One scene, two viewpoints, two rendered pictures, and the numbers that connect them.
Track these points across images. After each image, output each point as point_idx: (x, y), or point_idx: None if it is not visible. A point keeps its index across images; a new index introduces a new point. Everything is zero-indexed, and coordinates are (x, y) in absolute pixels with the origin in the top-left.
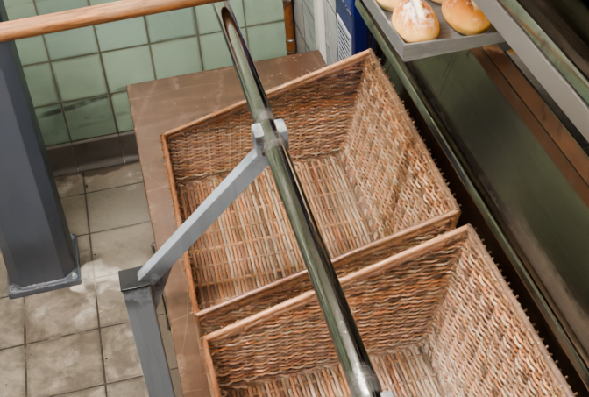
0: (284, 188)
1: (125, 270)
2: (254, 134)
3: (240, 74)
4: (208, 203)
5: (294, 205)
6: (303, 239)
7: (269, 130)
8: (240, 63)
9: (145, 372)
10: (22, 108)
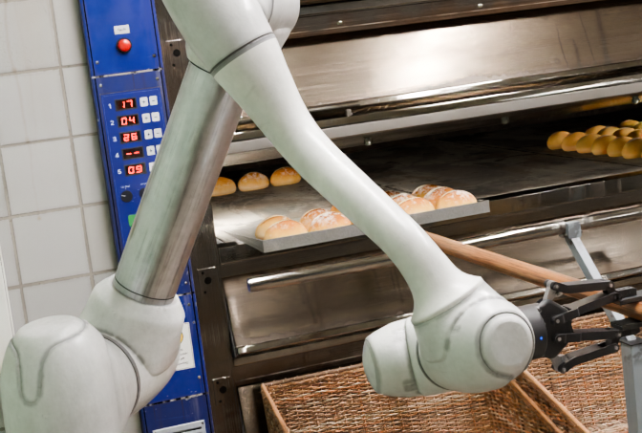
0: (625, 211)
1: (629, 343)
2: (577, 222)
3: (511, 233)
4: (598, 275)
5: (638, 206)
6: None
7: (573, 218)
8: (500, 232)
9: None
10: None
